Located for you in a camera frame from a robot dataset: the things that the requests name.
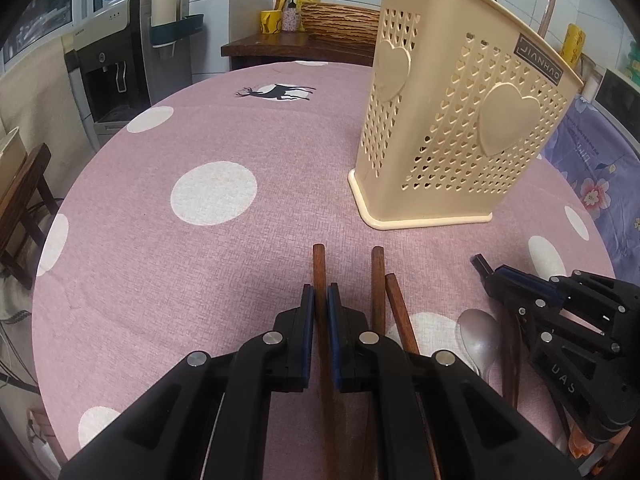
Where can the white microwave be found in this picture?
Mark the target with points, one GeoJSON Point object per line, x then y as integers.
{"type": "Point", "coordinates": [620, 92]}

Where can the cream perforated utensil holder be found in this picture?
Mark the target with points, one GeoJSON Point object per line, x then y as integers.
{"type": "Point", "coordinates": [510, 117]}

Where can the plain metal spoon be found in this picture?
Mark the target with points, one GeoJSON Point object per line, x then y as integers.
{"type": "Point", "coordinates": [477, 337]}

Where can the grey water dispenser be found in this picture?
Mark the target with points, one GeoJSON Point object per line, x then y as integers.
{"type": "Point", "coordinates": [115, 85]}

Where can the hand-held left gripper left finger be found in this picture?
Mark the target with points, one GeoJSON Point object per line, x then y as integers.
{"type": "Point", "coordinates": [310, 340]}

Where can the sliding window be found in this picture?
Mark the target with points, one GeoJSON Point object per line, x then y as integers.
{"type": "Point", "coordinates": [45, 5]}

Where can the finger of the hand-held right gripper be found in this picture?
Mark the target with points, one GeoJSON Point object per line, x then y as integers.
{"type": "Point", "coordinates": [520, 276]}
{"type": "Point", "coordinates": [562, 377]}

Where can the purple floral cloth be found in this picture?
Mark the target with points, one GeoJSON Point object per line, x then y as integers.
{"type": "Point", "coordinates": [600, 170]}

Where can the floral pump bottle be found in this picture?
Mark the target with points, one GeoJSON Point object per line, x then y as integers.
{"type": "Point", "coordinates": [291, 17]}

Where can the yellow mug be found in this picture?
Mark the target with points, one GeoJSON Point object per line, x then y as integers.
{"type": "Point", "coordinates": [270, 22]}

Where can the brown wooden chopstick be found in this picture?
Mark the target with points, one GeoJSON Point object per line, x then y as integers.
{"type": "Point", "coordinates": [319, 265]}
{"type": "Point", "coordinates": [546, 15]}
{"type": "Point", "coordinates": [400, 310]}
{"type": "Point", "coordinates": [378, 280]}

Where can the pink polka dot tablecloth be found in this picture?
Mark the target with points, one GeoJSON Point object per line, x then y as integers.
{"type": "Point", "coordinates": [200, 260]}

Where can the wooden counter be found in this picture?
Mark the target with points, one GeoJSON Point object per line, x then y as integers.
{"type": "Point", "coordinates": [280, 47]}

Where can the wicker basket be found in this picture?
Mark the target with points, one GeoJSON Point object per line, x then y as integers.
{"type": "Point", "coordinates": [340, 25]}

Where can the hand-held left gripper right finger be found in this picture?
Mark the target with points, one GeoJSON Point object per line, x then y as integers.
{"type": "Point", "coordinates": [332, 345]}

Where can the teal wall holder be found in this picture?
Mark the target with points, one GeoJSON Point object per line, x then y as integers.
{"type": "Point", "coordinates": [175, 30]}

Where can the yellow roll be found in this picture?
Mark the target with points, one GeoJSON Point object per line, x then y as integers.
{"type": "Point", "coordinates": [572, 42]}

